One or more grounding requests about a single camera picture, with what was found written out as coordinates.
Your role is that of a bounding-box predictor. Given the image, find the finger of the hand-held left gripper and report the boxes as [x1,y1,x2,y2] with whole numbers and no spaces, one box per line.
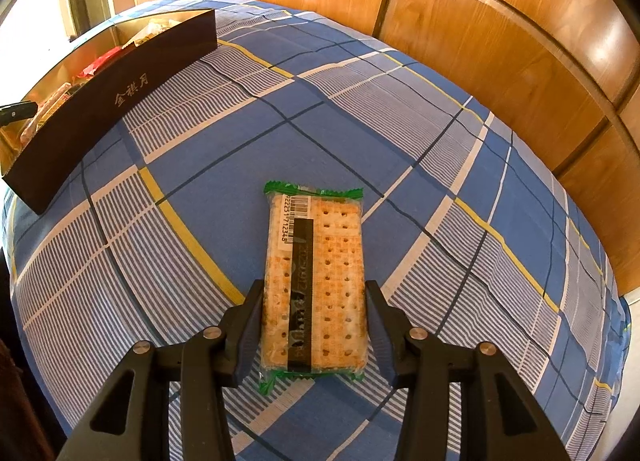
[0,101,39,126]

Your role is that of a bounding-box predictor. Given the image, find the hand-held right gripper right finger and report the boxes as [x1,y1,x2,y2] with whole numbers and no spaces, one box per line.
[365,280,571,461]

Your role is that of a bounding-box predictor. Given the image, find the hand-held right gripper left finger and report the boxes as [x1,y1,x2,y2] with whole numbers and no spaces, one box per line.
[57,279,265,461]

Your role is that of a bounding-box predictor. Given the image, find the puffed rice roll red ends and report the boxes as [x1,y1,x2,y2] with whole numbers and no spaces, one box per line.
[20,82,76,142]

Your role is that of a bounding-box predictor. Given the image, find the green-ended cracker packet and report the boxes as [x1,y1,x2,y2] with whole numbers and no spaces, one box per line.
[257,180,370,396]

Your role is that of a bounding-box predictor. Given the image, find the large red snack packet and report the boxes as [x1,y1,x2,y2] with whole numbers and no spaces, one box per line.
[75,47,123,82]

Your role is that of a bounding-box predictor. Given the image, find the dark brown gift box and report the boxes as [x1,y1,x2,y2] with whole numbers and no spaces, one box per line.
[0,8,218,215]

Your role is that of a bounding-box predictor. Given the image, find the orange-edged clear snack packet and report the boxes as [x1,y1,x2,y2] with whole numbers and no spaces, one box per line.
[134,18,178,48]

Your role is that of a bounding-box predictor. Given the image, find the wooden wardrobe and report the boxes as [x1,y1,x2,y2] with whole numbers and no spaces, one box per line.
[132,0,640,294]

